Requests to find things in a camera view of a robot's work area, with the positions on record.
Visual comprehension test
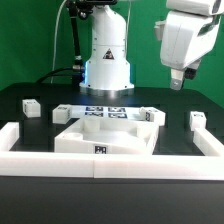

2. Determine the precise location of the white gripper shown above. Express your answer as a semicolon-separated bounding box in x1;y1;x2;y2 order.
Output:
154;11;221;91

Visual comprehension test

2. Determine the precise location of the white square tabletop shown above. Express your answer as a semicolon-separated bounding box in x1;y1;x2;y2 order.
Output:
54;116;159;155

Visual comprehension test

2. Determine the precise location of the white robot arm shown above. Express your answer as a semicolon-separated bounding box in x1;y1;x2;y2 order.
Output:
80;0;224;97

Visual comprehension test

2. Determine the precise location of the white U-shaped fence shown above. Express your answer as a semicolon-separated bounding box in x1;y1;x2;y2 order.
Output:
0;122;224;181

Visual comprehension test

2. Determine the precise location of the AprilTag marker sheet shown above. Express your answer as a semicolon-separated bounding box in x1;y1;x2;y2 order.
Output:
71;105;144;120

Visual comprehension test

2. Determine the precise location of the black cable hose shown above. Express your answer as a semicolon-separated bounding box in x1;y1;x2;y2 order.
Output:
35;66;86;84

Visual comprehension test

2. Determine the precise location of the white cable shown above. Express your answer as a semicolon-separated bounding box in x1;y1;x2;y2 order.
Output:
50;0;68;84

